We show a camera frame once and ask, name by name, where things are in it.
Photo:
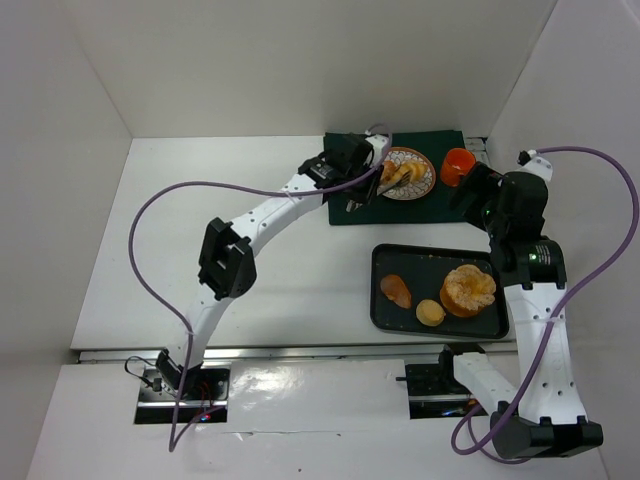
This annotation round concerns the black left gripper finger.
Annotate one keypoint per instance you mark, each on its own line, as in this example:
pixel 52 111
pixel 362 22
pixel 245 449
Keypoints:
pixel 355 203
pixel 371 187

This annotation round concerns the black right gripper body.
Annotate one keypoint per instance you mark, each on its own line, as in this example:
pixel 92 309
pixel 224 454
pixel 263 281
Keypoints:
pixel 470 186

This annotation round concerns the metal tongs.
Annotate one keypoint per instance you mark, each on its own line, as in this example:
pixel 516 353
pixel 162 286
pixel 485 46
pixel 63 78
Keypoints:
pixel 400 179

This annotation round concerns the striped croissant bread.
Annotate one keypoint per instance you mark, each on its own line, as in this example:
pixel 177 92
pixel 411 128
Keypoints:
pixel 418 170

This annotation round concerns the brown oblong glazed bread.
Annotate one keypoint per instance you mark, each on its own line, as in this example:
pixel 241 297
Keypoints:
pixel 395 290

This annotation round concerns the glazed round sesame bun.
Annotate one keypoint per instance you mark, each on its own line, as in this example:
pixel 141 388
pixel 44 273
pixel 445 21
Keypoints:
pixel 389 169

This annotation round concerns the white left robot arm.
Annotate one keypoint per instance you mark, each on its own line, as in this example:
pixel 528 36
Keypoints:
pixel 228 254

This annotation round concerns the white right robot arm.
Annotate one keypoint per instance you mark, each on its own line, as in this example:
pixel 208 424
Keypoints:
pixel 544 416

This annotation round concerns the floral patterned ceramic plate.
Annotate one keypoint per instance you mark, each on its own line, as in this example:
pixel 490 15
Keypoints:
pixel 413 190

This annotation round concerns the orange mug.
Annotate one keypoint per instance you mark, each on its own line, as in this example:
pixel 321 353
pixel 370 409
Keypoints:
pixel 457 163

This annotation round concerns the dark green cloth placemat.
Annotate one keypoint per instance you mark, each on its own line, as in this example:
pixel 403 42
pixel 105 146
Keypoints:
pixel 431 208

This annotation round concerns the small flat round bun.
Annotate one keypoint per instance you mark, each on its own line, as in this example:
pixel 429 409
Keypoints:
pixel 430 313

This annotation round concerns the large sugared ring bread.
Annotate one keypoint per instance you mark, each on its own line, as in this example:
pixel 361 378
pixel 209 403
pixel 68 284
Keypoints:
pixel 467 291

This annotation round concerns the aluminium rail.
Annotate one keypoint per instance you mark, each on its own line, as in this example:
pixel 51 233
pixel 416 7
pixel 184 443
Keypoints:
pixel 335 352

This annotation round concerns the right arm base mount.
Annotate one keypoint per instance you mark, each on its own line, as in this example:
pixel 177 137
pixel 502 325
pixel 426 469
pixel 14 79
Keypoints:
pixel 431 388

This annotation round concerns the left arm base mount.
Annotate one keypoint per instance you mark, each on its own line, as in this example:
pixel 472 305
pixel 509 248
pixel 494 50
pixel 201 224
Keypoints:
pixel 206 400

